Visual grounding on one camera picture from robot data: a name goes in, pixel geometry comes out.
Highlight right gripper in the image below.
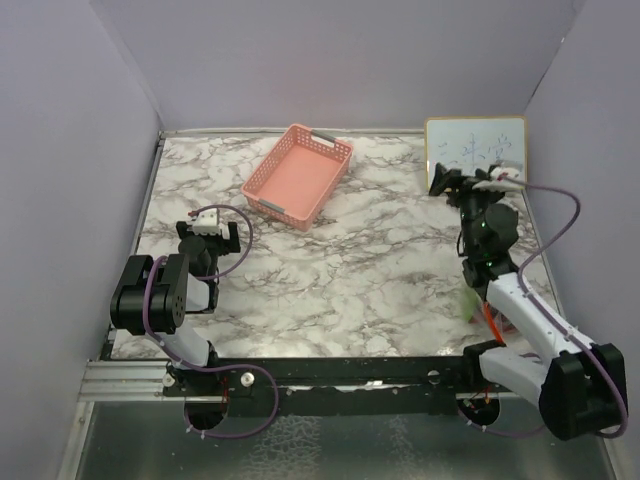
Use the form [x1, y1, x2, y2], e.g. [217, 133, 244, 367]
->
[430, 163, 502, 253]

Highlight clear zip top bag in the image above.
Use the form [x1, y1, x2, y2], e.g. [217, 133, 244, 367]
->
[461, 287, 516, 342]

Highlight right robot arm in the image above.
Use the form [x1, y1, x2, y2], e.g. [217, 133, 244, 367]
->
[429, 164, 629, 440]

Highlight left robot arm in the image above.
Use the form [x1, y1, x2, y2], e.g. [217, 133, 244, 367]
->
[110, 221, 241, 395]

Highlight green fake grapes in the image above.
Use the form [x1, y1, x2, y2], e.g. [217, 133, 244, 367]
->
[462, 288, 478, 323]

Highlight pink plastic basket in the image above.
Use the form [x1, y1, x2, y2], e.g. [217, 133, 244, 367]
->
[241, 124, 353, 232]

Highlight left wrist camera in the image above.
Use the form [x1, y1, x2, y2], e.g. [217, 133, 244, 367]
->
[187, 208, 221, 236]

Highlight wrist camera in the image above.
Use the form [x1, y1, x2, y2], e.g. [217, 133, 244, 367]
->
[472, 161, 527, 192]
[187, 208, 221, 236]

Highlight small whiteboard yellow frame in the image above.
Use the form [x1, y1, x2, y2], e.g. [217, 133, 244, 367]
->
[424, 116, 528, 184]

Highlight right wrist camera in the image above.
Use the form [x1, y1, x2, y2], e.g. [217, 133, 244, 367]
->
[472, 161, 527, 192]

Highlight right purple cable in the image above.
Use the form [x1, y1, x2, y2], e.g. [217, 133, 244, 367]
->
[467, 172, 629, 435]

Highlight purple cable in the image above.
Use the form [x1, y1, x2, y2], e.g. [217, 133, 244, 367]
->
[143, 205, 280, 440]
[467, 172, 629, 435]

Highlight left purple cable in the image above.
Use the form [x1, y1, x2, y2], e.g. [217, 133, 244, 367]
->
[143, 205, 280, 440]

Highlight aluminium frame rail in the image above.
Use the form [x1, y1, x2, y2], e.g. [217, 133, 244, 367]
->
[79, 360, 166, 402]

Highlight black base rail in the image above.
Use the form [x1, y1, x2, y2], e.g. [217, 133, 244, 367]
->
[163, 356, 504, 418]

